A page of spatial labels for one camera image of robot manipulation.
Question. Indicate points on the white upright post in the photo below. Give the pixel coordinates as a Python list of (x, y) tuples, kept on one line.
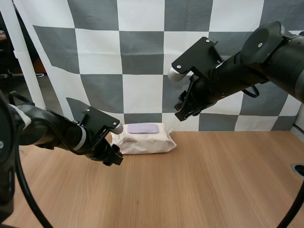
[(23, 52)]

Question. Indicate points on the checked cloth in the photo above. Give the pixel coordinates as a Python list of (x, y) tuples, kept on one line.
[(147, 47)]

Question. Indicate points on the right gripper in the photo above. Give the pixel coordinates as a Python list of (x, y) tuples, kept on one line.
[(200, 92)]

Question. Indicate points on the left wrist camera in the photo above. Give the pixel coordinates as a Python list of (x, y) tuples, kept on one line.
[(99, 120)]

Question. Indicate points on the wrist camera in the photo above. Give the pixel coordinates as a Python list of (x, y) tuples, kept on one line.
[(193, 55), (99, 120)]

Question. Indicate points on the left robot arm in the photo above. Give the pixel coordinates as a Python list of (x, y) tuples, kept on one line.
[(42, 128)]

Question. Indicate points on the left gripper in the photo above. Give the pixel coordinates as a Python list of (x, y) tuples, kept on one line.
[(99, 149)]

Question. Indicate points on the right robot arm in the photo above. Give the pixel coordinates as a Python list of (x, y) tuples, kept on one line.
[(261, 64)]

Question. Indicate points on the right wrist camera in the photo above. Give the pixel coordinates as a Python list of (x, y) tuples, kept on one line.
[(193, 55)]

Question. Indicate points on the white wet wipes pack, lilac lid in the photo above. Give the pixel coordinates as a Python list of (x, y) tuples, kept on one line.
[(145, 140)]

